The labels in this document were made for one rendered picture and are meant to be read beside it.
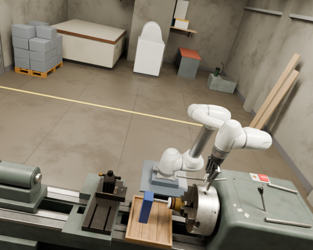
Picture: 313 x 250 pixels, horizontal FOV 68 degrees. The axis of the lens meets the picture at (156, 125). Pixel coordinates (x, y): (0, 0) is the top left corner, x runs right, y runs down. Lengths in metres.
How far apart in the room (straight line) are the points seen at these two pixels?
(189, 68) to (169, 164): 6.15
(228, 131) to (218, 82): 6.37
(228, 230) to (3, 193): 1.39
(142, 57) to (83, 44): 1.69
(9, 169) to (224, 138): 1.29
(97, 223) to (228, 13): 8.65
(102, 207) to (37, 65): 4.88
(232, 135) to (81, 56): 6.42
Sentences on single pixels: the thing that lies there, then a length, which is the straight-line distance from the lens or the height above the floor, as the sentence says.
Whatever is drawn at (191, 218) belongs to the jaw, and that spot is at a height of 1.12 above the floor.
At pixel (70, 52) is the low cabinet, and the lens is 7.37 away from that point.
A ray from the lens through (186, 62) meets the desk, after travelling 7.95.
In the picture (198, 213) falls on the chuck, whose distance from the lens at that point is 1.51.
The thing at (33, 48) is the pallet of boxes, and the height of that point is 0.64.
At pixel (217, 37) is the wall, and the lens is 9.46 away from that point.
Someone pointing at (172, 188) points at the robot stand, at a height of 0.75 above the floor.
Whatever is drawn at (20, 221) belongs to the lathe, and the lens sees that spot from 1.79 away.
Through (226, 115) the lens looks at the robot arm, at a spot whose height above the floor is 1.58.
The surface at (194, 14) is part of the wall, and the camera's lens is 9.22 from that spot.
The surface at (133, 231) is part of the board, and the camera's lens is 1.69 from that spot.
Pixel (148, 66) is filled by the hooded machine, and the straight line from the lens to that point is 7.16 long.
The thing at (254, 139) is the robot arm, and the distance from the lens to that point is 1.26.
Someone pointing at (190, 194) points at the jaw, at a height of 1.16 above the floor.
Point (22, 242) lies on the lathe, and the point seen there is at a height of 0.68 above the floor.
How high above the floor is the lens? 2.25
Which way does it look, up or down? 29 degrees down
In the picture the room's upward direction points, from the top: 13 degrees clockwise
